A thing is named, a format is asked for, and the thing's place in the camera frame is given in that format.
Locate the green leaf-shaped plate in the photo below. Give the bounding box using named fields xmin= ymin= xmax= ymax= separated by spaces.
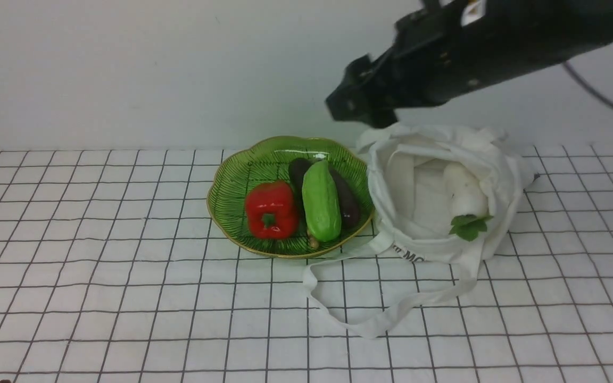
xmin=207 ymin=136 xmax=375 ymax=259

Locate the red bell pepper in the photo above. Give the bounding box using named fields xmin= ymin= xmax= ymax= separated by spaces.
xmin=245 ymin=180 xmax=300 ymax=240

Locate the dark purple eggplant right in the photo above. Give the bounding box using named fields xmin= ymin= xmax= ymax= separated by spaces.
xmin=329 ymin=165 xmax=361 ymax=229

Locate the black cable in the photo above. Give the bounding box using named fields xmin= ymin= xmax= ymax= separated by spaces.
xmin=562 ymin=61 xmax=613 ymax=125

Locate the white checkered tablecloth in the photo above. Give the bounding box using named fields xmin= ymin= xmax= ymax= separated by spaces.
xmin=0 ymin=145 xmax=613 ymax=382

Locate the dark purple eggplant left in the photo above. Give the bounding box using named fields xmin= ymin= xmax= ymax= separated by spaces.
xmin=288 ymin=158 xmax=320 ymax=249

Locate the white cloth tote bag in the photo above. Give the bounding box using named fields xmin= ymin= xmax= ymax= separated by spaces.
xmin=302 ymin=123 xmax=535 ymax=338

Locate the dark purple eggplant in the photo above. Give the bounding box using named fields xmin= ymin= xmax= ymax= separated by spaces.
xmin=288 ymin=158 xmax=320 ymax=249
xmin=329 ymin=165 xmax=361 ymax=229

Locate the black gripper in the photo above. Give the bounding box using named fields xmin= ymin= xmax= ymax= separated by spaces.
xmin=325 ymin=6 xmax=504 ymax=129

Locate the white radish with leaves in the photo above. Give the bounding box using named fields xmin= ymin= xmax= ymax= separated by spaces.
xmin=443 ymin=162 xmax=492 ymax=242

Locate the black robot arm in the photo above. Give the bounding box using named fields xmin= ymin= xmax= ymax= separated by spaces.
xmin=325 ymin=1 xmax=613 ymax=129

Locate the green cucumber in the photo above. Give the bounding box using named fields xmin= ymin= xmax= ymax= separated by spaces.
xmin=302 ymin=160 xmax=342 ymax=242

